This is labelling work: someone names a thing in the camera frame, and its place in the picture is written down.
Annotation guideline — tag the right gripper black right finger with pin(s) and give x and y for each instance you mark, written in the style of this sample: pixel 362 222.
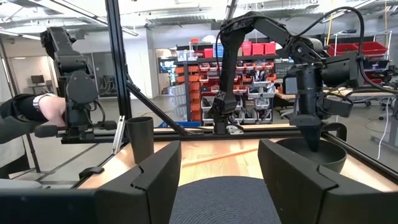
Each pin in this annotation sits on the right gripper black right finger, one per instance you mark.
pixel 295 193

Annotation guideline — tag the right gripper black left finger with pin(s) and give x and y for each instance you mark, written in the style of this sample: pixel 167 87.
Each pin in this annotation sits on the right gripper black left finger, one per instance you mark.
pixel 149 199

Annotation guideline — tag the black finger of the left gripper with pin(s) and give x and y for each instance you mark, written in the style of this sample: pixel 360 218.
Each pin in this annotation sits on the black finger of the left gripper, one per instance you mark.
pixel 311 135

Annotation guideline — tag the black bowl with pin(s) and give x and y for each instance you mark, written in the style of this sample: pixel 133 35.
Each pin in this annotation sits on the black bowl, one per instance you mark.
pixel 329 158

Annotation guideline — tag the black cup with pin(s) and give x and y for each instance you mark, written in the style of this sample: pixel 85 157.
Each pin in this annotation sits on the black cup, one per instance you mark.
pixel 140 140

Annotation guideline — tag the orange drinking straw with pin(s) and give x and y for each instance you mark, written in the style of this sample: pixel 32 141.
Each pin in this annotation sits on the orange drinking straw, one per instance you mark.
pixel 224 157

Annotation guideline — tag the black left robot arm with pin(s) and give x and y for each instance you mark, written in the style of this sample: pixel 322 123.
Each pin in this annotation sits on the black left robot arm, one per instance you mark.
pixel 231 62

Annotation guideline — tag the person's forearm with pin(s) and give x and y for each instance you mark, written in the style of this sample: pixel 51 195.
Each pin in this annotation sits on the person's forearm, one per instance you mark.
pixel 18 109

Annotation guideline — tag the silver metal strip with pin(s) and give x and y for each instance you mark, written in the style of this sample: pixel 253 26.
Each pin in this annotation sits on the silver metal strip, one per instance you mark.
pixel 118 133

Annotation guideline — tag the round dark woven placemat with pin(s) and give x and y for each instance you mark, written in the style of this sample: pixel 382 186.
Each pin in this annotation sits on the round dark woven placemat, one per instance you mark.
pixel 224 202

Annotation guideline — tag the rack with red bins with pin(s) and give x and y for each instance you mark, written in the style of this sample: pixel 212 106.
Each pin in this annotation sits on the rack with red bins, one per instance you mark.
pixel 373 48

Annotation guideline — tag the blue floor bin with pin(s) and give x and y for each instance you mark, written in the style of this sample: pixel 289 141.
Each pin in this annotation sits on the blue floor bin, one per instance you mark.
pixel 186 124

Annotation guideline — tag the shelving with orange bins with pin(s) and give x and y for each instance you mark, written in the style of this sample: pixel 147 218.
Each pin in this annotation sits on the shelving with orange bins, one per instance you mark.
pixel 194 93

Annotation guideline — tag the person's hand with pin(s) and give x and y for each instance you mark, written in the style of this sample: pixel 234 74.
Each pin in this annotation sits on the person's hand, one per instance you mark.
pixel 53 110

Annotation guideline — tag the person's wristwatch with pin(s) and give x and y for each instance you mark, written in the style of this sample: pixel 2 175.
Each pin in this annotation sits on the person's wristwatch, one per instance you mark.
pixel 37 100

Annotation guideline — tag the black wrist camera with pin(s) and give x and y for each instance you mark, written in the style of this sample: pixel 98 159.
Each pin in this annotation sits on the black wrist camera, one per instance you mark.
pixel 337 107

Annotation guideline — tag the black table edge frame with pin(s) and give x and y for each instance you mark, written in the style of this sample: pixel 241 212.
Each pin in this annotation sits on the black table edge frame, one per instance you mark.
pixel 264 133

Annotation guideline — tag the silver corner bracket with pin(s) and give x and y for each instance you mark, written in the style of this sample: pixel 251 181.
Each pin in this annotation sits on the silver corner bracket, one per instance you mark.
pixel 234 130

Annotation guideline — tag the black diagonal frame brace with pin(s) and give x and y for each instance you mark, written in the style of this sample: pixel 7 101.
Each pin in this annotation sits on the black diagonal frame brace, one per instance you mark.
pixel 155 109

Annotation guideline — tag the black frame post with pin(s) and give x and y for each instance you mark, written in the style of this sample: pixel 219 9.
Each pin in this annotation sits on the black frame post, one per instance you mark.
pixel 116 46

